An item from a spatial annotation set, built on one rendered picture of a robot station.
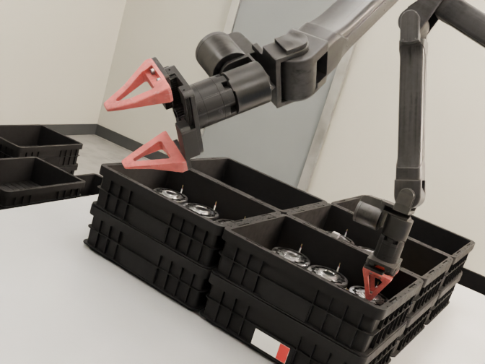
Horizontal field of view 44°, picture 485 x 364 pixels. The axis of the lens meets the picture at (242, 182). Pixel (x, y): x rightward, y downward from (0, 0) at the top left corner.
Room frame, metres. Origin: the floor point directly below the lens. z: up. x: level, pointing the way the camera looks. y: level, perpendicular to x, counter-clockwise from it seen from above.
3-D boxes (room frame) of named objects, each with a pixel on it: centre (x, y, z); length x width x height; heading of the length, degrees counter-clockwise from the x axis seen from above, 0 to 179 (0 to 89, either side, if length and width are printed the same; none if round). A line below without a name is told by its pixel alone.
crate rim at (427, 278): (1.59, -0.38, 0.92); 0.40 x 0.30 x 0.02; 61
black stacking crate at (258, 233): (1.32, -0.23, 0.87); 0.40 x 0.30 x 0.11; 61
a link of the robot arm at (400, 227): (1.33, -0.36, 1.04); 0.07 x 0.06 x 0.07; 65
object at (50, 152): (2.73, 1.01, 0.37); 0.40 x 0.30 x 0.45; 155
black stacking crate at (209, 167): (1.78, -0.03, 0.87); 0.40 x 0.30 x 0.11; 61
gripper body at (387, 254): (1.33, -0.36, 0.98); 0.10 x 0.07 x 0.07; 158
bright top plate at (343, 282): (1.38, -0.26, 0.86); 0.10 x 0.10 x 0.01
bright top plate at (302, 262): (1.44, -0.17, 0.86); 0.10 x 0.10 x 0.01
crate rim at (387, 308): (1.32, -0.23, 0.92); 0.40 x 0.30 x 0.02; 61
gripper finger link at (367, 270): (1.32, -0.36, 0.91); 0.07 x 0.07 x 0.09; 68
